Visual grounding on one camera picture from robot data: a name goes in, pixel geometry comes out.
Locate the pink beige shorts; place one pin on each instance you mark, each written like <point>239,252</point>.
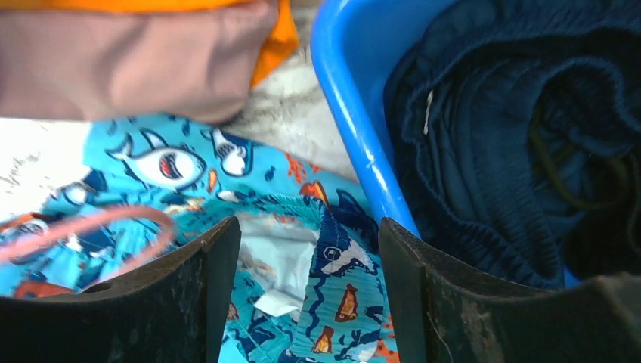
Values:
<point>93,66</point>

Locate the navy shorts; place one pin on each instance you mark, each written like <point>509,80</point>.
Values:
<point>585,74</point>

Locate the blue shark print shorts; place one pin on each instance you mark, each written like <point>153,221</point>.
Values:
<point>308,285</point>

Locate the pink hanger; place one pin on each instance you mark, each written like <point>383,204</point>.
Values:
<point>44,255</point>

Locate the blue plastic bin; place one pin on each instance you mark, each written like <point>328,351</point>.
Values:
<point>381,65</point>

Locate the orange shorts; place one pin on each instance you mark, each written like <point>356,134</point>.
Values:
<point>281,42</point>

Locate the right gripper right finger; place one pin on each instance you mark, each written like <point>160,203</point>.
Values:
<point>444,310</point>

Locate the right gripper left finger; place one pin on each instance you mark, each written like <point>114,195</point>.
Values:
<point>172,309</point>

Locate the black shorts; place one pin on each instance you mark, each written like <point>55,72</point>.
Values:
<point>607,240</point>

